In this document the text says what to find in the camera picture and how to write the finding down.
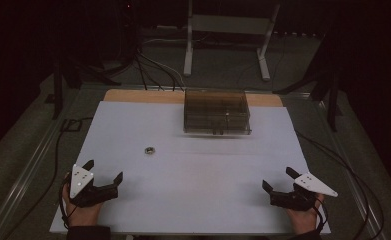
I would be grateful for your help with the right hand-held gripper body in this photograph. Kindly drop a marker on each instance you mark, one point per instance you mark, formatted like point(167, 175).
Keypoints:
point(301, 193)

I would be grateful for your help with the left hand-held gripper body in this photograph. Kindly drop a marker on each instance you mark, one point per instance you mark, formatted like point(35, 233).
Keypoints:
point(87, 190)

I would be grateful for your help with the metal hex nut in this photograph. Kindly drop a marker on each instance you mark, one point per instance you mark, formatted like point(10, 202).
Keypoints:
point(149, 150)

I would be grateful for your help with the clear plastic organizer box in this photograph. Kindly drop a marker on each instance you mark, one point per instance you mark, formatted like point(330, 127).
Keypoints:
point(216, 111)

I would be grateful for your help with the person's left hand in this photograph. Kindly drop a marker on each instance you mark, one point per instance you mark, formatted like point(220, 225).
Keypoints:
point(80, 212)

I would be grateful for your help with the person's right hand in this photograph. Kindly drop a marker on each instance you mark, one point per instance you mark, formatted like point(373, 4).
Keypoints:
point(305, 216)

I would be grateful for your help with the white table mat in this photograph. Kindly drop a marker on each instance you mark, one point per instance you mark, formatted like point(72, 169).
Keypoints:
point(189, 166)

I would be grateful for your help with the black tripod stand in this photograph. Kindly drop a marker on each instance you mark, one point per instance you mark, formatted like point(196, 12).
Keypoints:
point(73, 63)
point(319, 76)

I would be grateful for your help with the white metal stand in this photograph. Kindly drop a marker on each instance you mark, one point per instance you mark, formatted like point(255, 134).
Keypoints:
point(228, 36)

